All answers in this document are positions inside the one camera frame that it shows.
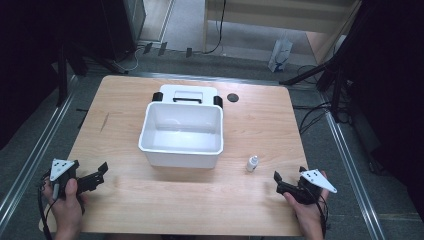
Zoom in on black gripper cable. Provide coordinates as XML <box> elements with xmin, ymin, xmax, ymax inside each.
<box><xmin>314</xmin><ymin>194</ymin><xmax>330</xmax><ymax>240</ymax></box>
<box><xmin>36</xmin><ymin>171</ymin><xmax>56</xmax><ymax>240</ymax></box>

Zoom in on white paper bag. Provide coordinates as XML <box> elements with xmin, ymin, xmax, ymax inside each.
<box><xmin>267</xmin><ymin>31</ymin><xmax>295</xmax><ymax>74</ymax></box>

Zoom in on black hanging cable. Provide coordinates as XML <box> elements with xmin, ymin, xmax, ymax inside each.
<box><xmin>202</xmin><ymin>0</ymin><xmax>228</xmax><ymax>55</ymax></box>

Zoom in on small white dropper bottle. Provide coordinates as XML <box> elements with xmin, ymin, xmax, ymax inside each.
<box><xmin>246</xmin><ymin>155</ymin><xmax>260</xmax><ymax>173</ymax></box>

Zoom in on white floor cable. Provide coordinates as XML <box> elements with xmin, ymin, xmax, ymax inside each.
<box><xmin>112</xmin><ymin>47</ymin><xmax>142</xmax><ymax>73</ymax></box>

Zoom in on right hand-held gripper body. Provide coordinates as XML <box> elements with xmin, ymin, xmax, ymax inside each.
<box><xmin>294</xmin><ymin>165</ymin><xmax>338</xmax><ymax>206</ymax></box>

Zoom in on light wooden furniture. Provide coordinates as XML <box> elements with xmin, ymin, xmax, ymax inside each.
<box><xmin>202</xmin><ymin>0</ymin><xmax>364</xmax><ymax>65</ymax></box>

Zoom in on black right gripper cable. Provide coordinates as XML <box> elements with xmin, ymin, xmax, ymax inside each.
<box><xmin>314</xmin><ymin>194</ymin><xmax>330</xmax><ymax>240</ymax></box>

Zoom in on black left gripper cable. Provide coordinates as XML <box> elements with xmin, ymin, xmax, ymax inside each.
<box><xmin>36</xmin><ymin>171</ymin><xmax>56</xmax><ymax>240</ymax></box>

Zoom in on dark cabinet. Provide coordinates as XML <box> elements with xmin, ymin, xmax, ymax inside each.
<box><xmin>98</xmin><ymin>0</ymin><xmax>148</xmax><ymax>62</ymax></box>

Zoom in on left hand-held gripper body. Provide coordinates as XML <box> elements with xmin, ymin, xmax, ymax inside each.
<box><xmin>48</xmin><ymin>158</ymin><xmax>81</xmax><ymax>202</ymax></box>

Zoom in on black floor cables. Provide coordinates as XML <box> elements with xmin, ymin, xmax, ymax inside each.
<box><xmin>292</xmin><ymin>99</ymin><xmax>352</xmax><ymax>135</ymax></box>

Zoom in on person's right hand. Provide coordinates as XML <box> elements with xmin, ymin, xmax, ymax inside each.
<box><xmin>282</xmin><ymin>171</ymin><xmax>330</xmax><ymax>234</ymax></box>

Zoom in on person's left hand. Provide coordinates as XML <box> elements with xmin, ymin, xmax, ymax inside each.
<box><xmin>42</xmin><ymin>177</ymin><xmax>90</xmax><ymax>234</ymax></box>

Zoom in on black tripod stand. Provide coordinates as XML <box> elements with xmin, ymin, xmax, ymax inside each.
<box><xmin>279</xmin><ymin>56</ymin><xmax>349</xmax><ymax>124</ymax></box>

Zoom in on metal floor rail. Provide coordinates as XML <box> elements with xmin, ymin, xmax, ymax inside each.
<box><xmin>319</xmin><ymin>95</ymin><xmax>388</xmax><ymax>240</ymax></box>
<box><xmin>0</xmin><ymin>75</ymin><xmax>77</xmax><ymax>232</ymax></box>

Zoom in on white plastic storage box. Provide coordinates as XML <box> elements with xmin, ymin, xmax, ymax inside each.
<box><xmin>138</xmin><ymin>101</ymin><xmax>225</xmax><ymax>170</ymax></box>

